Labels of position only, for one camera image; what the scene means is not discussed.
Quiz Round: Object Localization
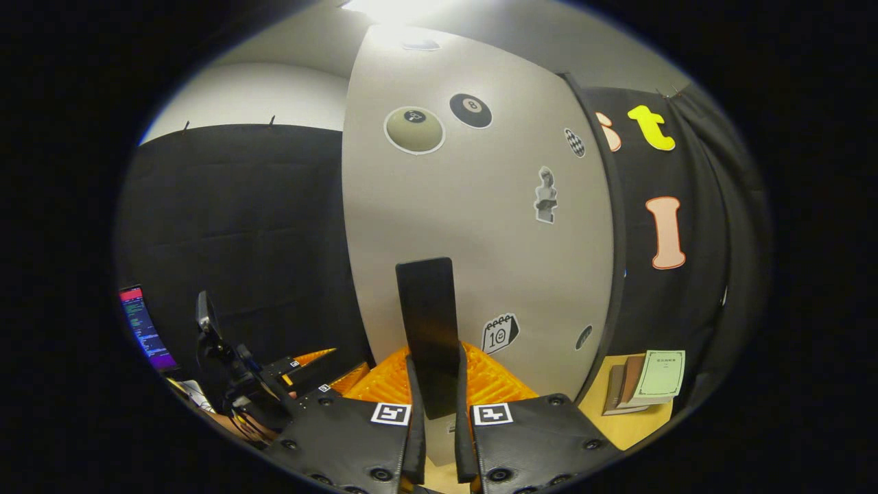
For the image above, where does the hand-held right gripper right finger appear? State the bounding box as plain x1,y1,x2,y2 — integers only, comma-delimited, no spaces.
453,342,623,494

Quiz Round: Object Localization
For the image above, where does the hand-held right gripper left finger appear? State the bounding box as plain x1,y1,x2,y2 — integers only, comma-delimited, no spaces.
263,345,428,494

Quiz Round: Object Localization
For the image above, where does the light grey cabinet door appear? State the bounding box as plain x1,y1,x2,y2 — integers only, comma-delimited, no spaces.
341,24,616,469

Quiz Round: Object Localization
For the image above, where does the grey cabinet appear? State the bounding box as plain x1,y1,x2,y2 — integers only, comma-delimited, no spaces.
559,72,626,405

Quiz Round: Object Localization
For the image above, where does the computer monitor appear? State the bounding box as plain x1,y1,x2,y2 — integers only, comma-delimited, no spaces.
118,285,180,373

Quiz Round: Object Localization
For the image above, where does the brown book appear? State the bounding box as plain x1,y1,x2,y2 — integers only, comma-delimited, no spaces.
602,364,649,416
616,354,647,410

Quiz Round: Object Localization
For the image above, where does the pale green book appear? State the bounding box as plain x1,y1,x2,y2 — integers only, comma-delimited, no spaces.
628,350,687,407

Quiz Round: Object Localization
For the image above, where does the black door handle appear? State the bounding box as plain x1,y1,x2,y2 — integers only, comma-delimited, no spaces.
395,257,462,421

